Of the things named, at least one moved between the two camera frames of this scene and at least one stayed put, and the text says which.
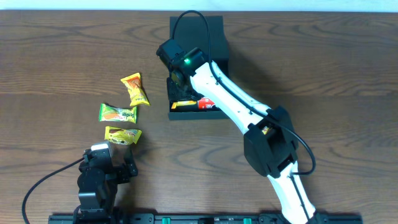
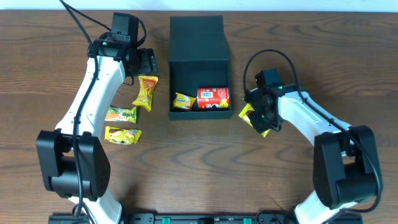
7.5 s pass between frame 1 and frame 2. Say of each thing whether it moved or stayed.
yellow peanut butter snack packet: moved
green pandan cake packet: stayed
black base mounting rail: stayed
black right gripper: moved
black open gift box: stayed
